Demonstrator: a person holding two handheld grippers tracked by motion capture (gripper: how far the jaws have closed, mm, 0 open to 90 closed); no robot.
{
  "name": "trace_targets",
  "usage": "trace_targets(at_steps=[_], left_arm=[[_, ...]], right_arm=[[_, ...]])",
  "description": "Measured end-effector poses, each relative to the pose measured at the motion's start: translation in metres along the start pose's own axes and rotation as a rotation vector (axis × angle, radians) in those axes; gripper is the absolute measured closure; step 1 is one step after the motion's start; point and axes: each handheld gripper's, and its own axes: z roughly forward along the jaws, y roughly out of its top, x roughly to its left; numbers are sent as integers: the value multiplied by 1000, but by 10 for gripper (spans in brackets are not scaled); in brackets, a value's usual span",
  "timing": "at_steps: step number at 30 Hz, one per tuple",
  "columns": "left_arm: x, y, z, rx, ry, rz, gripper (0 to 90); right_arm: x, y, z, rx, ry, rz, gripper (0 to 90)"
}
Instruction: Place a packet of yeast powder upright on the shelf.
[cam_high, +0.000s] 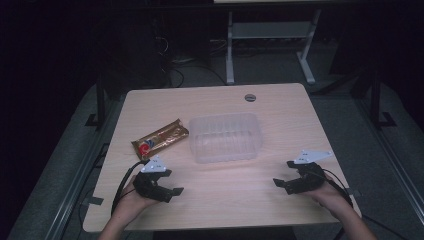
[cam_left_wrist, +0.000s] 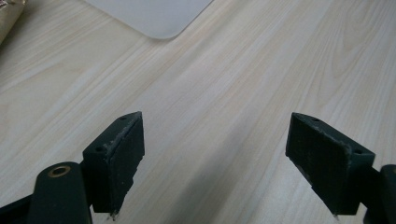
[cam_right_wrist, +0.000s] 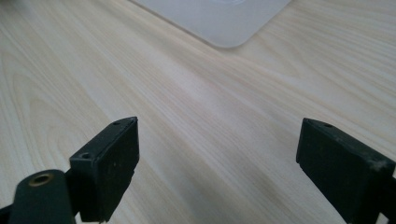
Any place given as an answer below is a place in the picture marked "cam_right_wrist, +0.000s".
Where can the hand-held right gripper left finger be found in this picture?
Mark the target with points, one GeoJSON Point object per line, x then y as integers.
{"type": "Point", "coordinates": [104, 174]}

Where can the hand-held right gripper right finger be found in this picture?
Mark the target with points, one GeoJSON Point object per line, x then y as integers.
{"type": "Point", "coordinates": [345, 168]}

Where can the white square base plate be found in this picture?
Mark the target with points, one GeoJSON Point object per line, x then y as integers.
{"type": "Point", "coordinates": [218, 18]}

